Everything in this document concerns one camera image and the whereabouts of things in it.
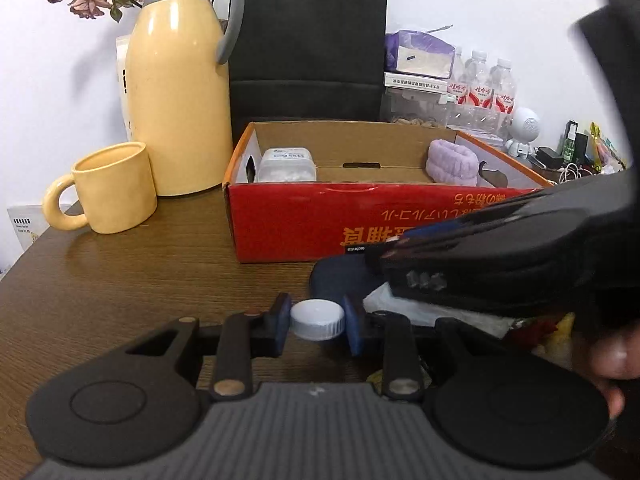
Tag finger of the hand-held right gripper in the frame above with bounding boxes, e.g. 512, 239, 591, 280
382, 191, 558, 257

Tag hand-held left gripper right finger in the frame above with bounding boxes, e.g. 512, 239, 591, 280
342, 294, 506, 402

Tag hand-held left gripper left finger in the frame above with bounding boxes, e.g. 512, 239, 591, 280
125, 292, 293, 402

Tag red cardboard box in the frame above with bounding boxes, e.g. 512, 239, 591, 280
222, 120, 557, 264

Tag person's right hand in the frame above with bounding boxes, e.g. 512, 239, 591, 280
574, 310, 633, 419

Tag navy blue zip case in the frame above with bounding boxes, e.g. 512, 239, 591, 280
309, 255, 397, 314

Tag white plastic bag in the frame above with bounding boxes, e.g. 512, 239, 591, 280
362, 282, 517, 339

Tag purple fluffy headband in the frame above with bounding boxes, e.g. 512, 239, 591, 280
425, 139, 484, 186

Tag red and yellow packet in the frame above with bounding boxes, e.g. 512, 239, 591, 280
507, 312, 577, 367

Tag black charger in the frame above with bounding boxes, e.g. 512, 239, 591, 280
534, 146, 567, 169

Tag clear plastic container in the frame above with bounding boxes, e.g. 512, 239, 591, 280
382, 86, 451, 129

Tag white robot toy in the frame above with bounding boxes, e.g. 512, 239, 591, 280
503, 106, 544, 159

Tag green and black box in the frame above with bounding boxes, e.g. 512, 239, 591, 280
557, 120, 582, 162

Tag colourful snack packets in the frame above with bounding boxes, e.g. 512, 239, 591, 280
589, 122, 629, 175

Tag white plastic container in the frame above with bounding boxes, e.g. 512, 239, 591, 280
254, 147, 319, 184

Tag white flat box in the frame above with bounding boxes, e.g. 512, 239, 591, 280
384, 71, 452, 89

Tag purple tissue pack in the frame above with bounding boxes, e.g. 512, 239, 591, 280
384, 30, 457, 75

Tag yellow ceramic mug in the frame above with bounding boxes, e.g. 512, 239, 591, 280
42, 141, 158, 235

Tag black paper bag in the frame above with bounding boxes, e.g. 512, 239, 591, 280
229, 0, 389, 147

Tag black blurred object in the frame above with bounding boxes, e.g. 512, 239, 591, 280
567, 0, 640, 128

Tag yellow thermos jug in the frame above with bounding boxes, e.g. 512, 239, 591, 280
125, 0, 246, 197

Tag white booklet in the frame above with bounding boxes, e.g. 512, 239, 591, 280
6, 204, 52, 252

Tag white cable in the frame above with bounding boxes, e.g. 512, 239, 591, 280
559, 162, 597, 184

